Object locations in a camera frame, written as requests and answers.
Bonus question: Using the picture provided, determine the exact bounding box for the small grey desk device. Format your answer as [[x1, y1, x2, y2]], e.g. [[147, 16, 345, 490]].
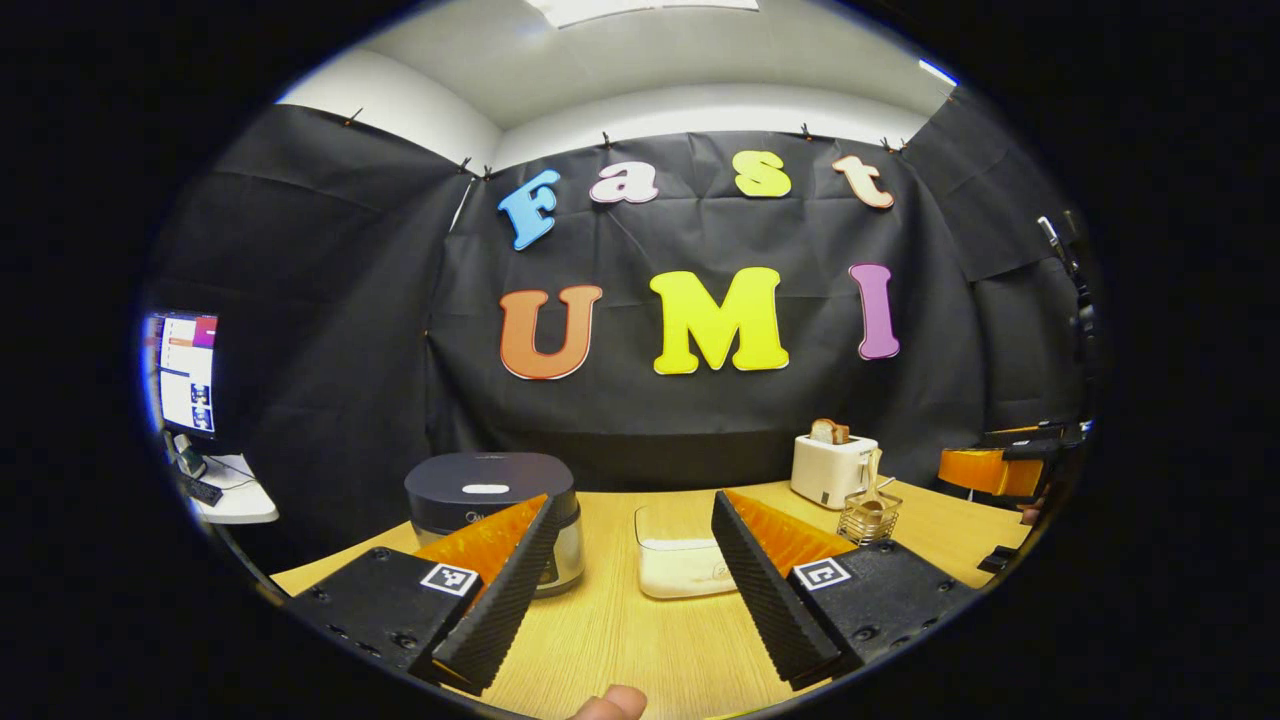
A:
[[170, 432, 208, 481]]

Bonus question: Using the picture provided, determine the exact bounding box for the black backdrop cloth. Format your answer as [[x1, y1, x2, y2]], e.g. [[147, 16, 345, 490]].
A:
[[150, 100, 1096, 576]]

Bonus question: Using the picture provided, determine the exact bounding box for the white side table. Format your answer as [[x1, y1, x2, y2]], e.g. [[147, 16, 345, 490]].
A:
[[190, 455, 281, 526]]

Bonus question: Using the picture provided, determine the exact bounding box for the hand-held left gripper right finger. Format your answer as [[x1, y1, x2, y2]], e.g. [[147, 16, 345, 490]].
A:
[[710, 489, 979, 691]]

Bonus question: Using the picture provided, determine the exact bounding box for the white toaster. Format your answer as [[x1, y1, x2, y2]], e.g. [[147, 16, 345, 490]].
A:
[[790, 432, 881, 511]]

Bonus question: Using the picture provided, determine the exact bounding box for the dark grey rice cooker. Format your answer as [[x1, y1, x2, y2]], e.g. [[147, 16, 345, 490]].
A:
[[404, 452, 586, 599]]

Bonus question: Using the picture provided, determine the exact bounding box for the ceiling light panel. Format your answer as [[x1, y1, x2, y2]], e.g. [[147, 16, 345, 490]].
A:
[[525, 0, 761, 29]]

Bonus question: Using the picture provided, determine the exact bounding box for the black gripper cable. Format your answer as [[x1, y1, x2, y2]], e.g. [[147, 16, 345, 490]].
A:
[[1037, 210, 1101, 401]]

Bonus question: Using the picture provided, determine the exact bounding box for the wire chopstick holder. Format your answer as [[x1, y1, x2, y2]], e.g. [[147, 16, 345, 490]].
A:
[[837, 488, 903, 547]]

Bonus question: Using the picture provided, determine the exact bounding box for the clear plastic rice container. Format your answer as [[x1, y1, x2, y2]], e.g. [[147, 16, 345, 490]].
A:
[[634, 500, 746, 601]]

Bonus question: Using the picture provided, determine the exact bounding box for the computer monitor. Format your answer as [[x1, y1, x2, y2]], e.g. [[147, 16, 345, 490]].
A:
[[148, 312, 219, 441]]

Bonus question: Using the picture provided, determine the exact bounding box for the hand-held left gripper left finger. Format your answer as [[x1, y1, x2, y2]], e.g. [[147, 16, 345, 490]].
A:
[[285, 492, 561, 696]]

